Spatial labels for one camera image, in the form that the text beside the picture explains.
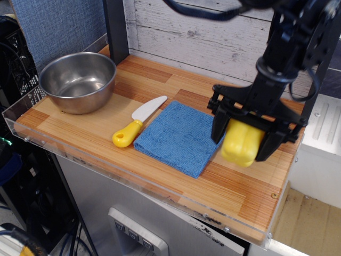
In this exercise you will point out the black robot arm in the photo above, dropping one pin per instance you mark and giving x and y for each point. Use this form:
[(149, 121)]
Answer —
[(302, 36)]

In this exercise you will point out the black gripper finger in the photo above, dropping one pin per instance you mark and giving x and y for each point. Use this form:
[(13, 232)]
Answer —
[(220, 122), (270, 143)]

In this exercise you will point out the silver toy fridge cabinet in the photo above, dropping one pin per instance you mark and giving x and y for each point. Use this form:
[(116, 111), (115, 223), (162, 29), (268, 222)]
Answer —
[(95, 194)]

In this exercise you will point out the folded blue cloth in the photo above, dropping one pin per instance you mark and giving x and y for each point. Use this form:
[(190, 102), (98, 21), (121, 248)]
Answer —
[(180, 136)]

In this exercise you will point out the toy knife yellow handle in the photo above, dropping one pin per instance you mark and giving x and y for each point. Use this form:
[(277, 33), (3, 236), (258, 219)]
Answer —
[(126, 135)]

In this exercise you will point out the stainless steel bowl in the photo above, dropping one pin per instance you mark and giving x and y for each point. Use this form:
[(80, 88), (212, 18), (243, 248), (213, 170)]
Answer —
[(79, 83)]

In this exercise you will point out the dark vertical post right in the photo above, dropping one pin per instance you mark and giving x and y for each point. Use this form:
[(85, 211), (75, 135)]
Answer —
[(329, 78)]

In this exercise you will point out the dark vertical post left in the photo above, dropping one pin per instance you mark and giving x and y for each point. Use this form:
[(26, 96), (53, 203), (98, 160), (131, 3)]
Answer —
[(116, 30)]

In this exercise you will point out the yellow toy capsicum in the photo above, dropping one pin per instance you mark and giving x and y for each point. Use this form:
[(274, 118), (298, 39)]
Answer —
[(241, 143)]

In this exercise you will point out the black plastic crate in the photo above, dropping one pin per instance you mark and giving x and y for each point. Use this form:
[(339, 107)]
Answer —
[(19, 76)]

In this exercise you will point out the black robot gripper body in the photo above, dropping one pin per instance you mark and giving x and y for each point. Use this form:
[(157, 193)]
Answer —
[(259, 105)]

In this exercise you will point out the dark vertical post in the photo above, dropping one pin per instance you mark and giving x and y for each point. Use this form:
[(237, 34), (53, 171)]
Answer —
[(329, 78), (116, 30)]

